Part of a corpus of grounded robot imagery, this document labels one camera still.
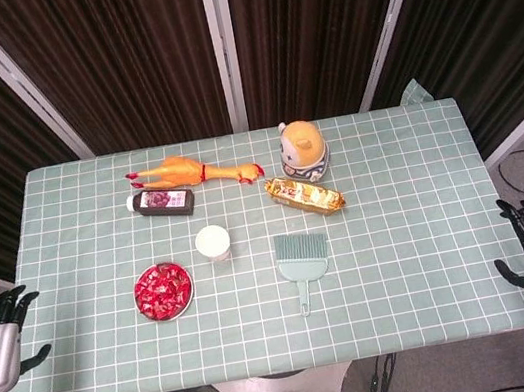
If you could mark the pile of red candies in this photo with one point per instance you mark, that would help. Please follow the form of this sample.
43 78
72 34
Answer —
163 290

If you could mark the white paper cup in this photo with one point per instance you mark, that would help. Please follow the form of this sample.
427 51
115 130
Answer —
213 242

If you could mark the green checked tablecloth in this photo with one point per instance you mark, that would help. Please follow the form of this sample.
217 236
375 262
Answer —
405 257

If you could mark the round metal plate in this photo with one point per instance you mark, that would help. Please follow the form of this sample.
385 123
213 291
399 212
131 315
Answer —
181 314

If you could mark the dark juice bottle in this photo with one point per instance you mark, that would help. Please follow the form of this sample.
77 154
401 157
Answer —
161 202

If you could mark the green hand brush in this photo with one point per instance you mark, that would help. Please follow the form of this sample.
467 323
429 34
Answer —
302 262

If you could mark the gold biscuit package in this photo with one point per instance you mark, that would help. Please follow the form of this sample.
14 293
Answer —
305 196

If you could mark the orange rubber chicken toy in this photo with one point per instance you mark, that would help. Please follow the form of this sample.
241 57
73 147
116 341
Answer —
181 170

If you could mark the yellow plush hamster toy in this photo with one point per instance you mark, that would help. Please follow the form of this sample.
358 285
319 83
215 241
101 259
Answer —
303 148

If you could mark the white partition post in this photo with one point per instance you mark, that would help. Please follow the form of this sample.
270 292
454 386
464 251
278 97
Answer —
18 81
388 21
221 46

